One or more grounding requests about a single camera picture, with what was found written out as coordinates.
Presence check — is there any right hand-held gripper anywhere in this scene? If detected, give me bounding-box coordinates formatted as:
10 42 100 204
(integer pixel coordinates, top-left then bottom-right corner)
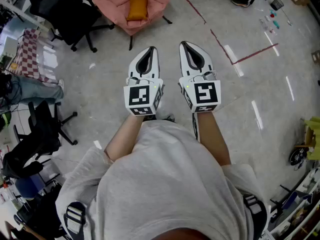
177 40 222 114

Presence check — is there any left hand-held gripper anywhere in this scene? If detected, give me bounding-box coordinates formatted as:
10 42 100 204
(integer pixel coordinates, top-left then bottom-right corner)
123 46 165 117

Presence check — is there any orange cushion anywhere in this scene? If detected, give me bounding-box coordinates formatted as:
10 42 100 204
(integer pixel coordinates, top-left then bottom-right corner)
126 0 149 22

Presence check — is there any person's left forearm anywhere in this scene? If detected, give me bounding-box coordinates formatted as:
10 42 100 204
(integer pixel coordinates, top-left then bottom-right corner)
104 113 145 163

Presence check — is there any person's right forearm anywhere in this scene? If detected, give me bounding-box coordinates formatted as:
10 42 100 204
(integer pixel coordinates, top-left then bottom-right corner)
197 111 232 167

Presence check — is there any pink padded armchair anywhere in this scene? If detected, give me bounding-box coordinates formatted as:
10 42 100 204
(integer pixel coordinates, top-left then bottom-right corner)
82 0 173 51

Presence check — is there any black office chair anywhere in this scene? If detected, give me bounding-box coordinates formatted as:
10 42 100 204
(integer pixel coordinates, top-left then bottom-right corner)
29 0 116 54
1 100 79 180

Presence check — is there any pink checkered tablecloth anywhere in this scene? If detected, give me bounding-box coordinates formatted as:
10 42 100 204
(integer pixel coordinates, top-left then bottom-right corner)
13 28 60 84

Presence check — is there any person's grey shirt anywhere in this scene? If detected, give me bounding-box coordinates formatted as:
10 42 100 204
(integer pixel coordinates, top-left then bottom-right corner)
55 120 270 240

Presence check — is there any yellow-green cloth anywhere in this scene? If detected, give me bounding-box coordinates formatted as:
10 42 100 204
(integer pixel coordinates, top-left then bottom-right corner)
301 116 320 161

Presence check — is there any round black device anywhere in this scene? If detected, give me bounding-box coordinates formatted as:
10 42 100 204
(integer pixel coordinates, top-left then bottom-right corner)
289 147 309 167

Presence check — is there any blue chair seat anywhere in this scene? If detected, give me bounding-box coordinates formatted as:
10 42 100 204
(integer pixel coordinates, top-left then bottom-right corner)
14 173 47 200

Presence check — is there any white storage shelf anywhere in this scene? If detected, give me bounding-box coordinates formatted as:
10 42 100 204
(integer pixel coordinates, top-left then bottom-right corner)
269 167 320 240

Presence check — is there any black wire waste basket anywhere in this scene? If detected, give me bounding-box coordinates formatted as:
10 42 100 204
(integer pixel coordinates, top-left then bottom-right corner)
269 0 285 11

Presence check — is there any black white harness strap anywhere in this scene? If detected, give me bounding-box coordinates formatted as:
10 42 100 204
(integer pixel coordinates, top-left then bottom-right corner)
63 200 88 240
241 193 268 240

